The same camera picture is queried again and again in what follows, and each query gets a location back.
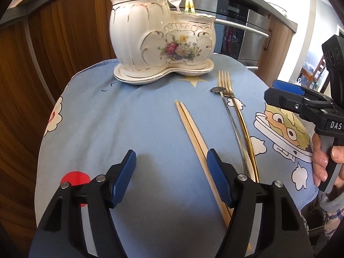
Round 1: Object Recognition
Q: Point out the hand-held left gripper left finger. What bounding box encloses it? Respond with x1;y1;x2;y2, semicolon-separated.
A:
35;149;137;258

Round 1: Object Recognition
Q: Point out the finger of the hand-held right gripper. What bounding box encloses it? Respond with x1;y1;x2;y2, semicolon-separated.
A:
273;80;333;103
264;88;332;122

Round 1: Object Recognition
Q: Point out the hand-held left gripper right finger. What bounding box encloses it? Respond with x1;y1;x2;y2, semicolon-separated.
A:
206;148;313;258

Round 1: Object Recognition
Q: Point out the wooden chopstick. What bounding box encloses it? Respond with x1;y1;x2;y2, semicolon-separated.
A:
180;101;252;250
175;100;232;228

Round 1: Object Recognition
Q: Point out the silver fork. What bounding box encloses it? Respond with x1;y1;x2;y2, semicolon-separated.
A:
167;0;183;14

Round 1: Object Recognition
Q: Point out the white floral ceramic utensil holder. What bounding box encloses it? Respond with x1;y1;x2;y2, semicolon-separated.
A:
109;0;217;72

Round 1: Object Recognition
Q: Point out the person's right hand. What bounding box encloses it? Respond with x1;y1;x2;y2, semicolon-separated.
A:
312;134;344;186

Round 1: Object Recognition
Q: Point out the wooden chair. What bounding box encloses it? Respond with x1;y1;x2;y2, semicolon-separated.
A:
300;54;328;92

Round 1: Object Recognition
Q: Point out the wooden kitchen cabinet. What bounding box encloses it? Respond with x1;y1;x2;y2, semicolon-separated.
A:
257;13;294;74
0;0;167;248

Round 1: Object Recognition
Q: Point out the blue cartoon printed cloth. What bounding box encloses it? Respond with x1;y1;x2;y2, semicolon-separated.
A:
28;56;320;258

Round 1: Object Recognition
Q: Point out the gold fork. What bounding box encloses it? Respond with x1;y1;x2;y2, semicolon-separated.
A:
218;70;261;183

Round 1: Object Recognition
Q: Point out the small silver spoon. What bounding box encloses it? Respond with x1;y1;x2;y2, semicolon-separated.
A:
210;86;255;181

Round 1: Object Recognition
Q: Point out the glass bowl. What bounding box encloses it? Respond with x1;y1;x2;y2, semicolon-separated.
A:
268;2;287;16

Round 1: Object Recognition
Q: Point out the stainless steel oven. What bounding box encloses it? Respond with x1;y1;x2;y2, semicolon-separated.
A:
165;0;270;68

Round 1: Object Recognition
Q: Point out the white ceramic holder tray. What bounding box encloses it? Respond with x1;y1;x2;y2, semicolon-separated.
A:
113;59;215;85

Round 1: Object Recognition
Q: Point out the person's patterned clothing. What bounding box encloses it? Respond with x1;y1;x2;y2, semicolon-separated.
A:
306;191;342;248

